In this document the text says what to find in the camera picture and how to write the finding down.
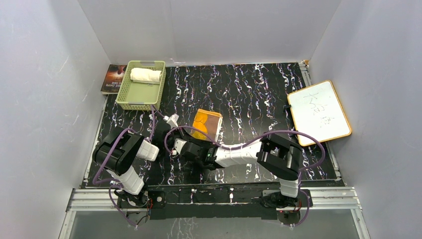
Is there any brown and yellow cloth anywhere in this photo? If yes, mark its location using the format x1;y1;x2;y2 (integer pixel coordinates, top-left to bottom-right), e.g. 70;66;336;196
192;109;223;141

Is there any light green plastic basket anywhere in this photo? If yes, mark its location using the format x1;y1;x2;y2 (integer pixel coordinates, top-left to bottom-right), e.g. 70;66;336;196
115;60;166;111

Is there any white terry towel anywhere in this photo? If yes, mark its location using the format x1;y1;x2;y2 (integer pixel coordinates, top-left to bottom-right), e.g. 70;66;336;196
130;68;162;84

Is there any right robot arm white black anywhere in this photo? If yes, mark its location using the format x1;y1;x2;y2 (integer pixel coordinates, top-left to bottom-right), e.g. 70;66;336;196
172;134;302;206

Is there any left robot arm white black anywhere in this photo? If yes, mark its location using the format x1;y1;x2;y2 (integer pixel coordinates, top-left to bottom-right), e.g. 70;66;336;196
92;127;188;207

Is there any dark cover paperback book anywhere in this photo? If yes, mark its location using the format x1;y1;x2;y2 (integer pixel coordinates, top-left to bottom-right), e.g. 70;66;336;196
101;64;127;95

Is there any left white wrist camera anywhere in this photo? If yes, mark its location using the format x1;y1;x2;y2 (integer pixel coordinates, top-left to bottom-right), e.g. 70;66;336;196
163;114;179;128

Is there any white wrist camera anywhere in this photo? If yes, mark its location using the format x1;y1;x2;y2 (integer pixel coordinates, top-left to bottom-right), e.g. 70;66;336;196
170;138;186;157
163;114;179;128

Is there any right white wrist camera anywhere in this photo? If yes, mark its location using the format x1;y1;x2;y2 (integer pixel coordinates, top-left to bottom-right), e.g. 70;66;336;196
170;138;186;157

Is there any whiteboard with wooden frame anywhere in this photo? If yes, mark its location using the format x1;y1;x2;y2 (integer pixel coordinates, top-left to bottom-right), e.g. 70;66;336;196
287;80;352;142

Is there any aluminium frame rail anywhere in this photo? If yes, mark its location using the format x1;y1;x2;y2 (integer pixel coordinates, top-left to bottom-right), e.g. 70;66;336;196
59;183;369;239

